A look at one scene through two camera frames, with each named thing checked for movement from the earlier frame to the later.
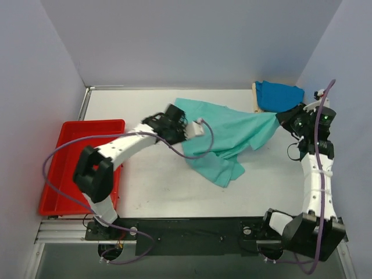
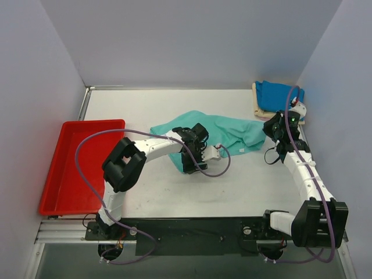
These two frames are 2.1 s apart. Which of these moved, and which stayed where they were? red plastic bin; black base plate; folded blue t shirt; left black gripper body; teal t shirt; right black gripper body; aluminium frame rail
Moved: right black gripper body; left black gripper body; teal t shirt
Stayed: aluminium frame rail; black base plate; folded blue t shirt; red plastic bin
